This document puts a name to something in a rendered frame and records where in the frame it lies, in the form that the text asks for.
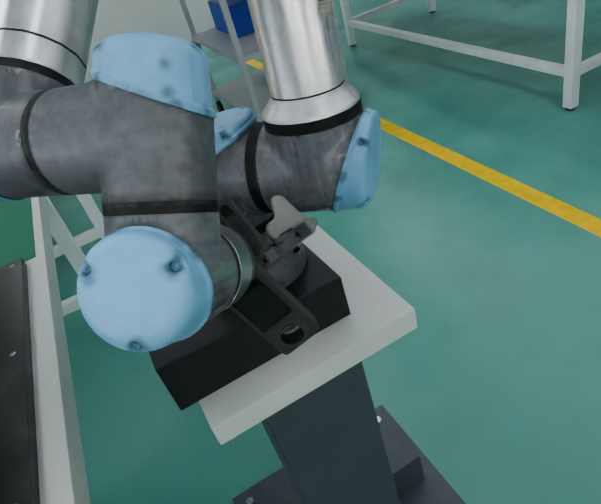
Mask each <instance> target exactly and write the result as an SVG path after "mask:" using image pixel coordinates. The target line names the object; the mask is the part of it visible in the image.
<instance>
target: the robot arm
mask: <svg viewBox="0 0 601 504"><path fill-rule="evenodd" d="M247 2H248V6H249V10H250V14H251V18H252V22H253V27H254V31H255V35H256V39H257V43H258V47H259V51H260V55H261V59H262V63H263V68H264V72H265V76H266V80H267V84H268V88H269V92H270V96H271V97H270V100H269V101H268V103H267V105H266V106H265V108H264V110H263V112H262V119H263V122H256V115H255V114H253V111H252V110H251V109H250V108H245V107H237V108H232V109H228V110H225V111H221V112H219V113H216V111H215V110H214V109H213V102H212V92H211V82H210V72H209V63H208V60H207V57H206V56H205V54H204V53H203V51H202V50H201V49H200V48H199V47H197V46H196V45H194V44H192V43H190V42H188V41H186V40H184V39H182V38H178V37H175V36H170V35H165V34H158V33H143V32H137V33H123V34H117V35H113V36H110V37H107V38H105V39H104V40H103V41H102V42H99V43H98V44H96V46H95V47H94V49H93V52H92V70H90V78H92V79H93V82H89V83H84V80H85V75H86V69H87V63H88V57H89V52H90V46H91V40H92V35H93V29H94V23H95V17H96V12H97V6H98V0H0V200H5V201H19V200H23V199H25V198H32V197H48V196H63V195H84V194H100V193H101V198H102V212H103V222H104V235H105V238H103V239H102V240H100V241H99V242H98V243H97V244H95V245H94V246H93V247H92V248H91V250H90V251H89V252H88V253H87V255H86V257H85V260H84V262H83V264H82V266H81V269H80V272H79V274H78V278H77V297H78V303H79V306H80V309H81V312H82V314H83V316H84V318H85V320H86V322H87V323H88V325H89V326H90V327H91V328H92V330H93V331H94V332H95V333H96V334H97V335H98V336H99V337H101V338H102V339H103V340H105V341H106V342H108V343H109V344H111V345H113V346H115V347H117V348H120V349H123V350H127V351H133V352H138V353H143V352H148V351H154V350H158V349H161V348H163V347H166V346H168V345H170V344H171V343H173V342H178V341H181V340H184V339H186V338H188V337H190V336H192V335H193V334H195V333H196V332H197V331H199V330H200V329H201V328H202V327H203V325H204V324H205V323H206V322H208V321H209V320H210V319H212V318H213V317H215V316H216V315H218V314H219V313H220V312H222V311H223V310H225V309H226V308H230V309H231V310H232V311H233V312H234V313H236V314H237V315H238V316H239V317H240V318H241V319H243V320H244V321H245V322H246V323H247V324H249V325H250V326H251V327H252V328H253V329H254V330H256V331H257V332H258V333H259V334H260V335H262V336H263V337H264V338H265V339H266V340H267V341H269V342H270V343H271V344H272V345H273V346H275V347H276V348H277V349H278V350H279V351H280V352H282V353H283V354H284V355H288V354H290V353H291V352H293V351H294V350H295V349H297V348H298V347H299V346H301V345H302V344H303V343H304V342H306V341H307V340H308V339H310V338H311V337H312V336H314V335H315V334H316V333H317V332H318V331H319V326H318V323H317V321H316V318H315V316H314V315H313V314H312V313H311V312H310V311H309V310H307V309H306V308H305V307H304V306H303V305H302V304H301V303H300V302H299V301H298V300H297V299H296V298H295V297H294V296H293V295H292V294H291V293H290V292H289V291H287V290H286V289H285V288H286V287H287V286H289V285H290V284H291V283H292V282H294V281H295V280H296V279H297V278H298V277H299V275H300V274H301V273H302V271H303V269H304V267H305V264H306V255H305V251H304V247H303V244H302V241H304V240H305V239H306V238H308V237H309V236H311V235H312V234H314V233H315V230H316V226H317V222H318V221H317V219H316V218H315V217H312V218H307V217H305V216H303V215H302V214H301V213H300V212H315V211H333V212H339V211H340V210H350V209H360V208H363V207H365V206H366V205H368V204H369V203H370V201H371V200H372V198H373V196H374V194H375V191H376V187H377V183H378V178H379V172H380V163H381V150H382V131H381V121H380V119H379V118H380V117H379V114H378V112H377V111H376V110H371V109H370V108H366V109H365V110H363V108H362V103H361V96H360V92H359V91H358V90H357V89H356V88H354V87H353V86H351V85H350V84H348V83H347V82H346V81H345V80H344V77H343V71H342V65H341V59H340V53H339V47H338V41H337V35H336V29H335V23H334V17H333V10H332V5H331V0H247Z"/></svg>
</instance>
